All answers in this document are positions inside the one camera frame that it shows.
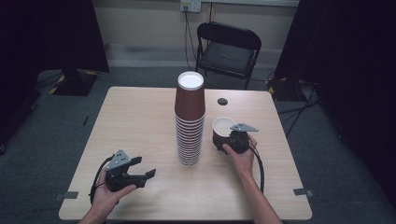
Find right hand-held gripper black cable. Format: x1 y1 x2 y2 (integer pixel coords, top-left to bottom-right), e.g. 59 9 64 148
248 144 266 194

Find hand-held gripper black cable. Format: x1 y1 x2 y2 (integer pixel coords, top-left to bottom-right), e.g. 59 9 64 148
248 144 266 194
89 154 115 205

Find single brown paper cup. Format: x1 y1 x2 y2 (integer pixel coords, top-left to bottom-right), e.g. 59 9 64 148
212 116 237 153

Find black stand base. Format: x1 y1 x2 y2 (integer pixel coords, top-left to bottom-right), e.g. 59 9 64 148
49 68 99 97

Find black floor box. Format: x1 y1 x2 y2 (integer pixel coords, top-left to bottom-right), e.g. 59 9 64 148
267 77 301 102

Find white wall socket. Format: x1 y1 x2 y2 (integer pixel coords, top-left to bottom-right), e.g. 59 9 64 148
180 0 202 13

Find grey tape strip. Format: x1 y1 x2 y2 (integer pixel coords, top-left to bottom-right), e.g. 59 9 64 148
293 188 314 198
54 190 79 202

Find person's left hand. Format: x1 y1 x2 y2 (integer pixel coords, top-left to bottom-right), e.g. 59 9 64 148
92 178 137 214

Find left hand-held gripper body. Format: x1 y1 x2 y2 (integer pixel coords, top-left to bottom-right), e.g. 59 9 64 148
106 148 147 192

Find person's right hand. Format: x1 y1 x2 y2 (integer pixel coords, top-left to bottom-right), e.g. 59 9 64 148
222 134 258 180

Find black wall socket cable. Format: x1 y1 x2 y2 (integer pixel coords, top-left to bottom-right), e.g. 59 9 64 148
184 8 198 71

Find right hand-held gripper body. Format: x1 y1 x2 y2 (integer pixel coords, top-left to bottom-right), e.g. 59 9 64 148
223 122 260 155

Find stack of brown paper cups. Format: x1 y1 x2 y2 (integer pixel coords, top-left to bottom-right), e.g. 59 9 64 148
174 71 206 167

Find black curtain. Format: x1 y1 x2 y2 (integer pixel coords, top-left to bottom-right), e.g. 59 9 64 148
0 0 110 146
274 0 396 206

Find black folding chair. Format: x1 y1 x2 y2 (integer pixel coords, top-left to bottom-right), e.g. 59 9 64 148
195 21 262 91

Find left hand-held gripper black cable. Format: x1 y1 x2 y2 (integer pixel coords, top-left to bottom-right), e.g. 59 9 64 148
89 154 115 205

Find black floor cables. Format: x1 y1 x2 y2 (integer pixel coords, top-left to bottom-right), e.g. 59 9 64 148
276 78 320 138

